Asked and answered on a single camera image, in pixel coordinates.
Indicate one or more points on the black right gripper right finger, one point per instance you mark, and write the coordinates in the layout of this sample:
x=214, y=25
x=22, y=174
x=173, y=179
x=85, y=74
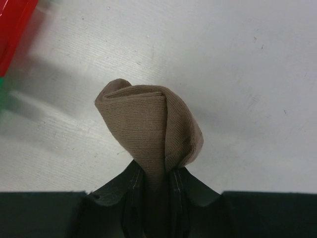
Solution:
x=197, y=211

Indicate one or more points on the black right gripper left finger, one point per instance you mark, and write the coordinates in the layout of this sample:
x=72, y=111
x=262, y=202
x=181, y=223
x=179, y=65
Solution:
x=112, y=211

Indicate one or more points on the tan sock with striped cuff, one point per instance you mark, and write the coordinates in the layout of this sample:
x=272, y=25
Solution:
x=158, y=130

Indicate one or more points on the green plastic bin near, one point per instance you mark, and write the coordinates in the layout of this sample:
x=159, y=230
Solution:
x=4, y=92

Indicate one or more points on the red plastic bin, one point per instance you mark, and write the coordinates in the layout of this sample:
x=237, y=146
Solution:
x=14, y=16

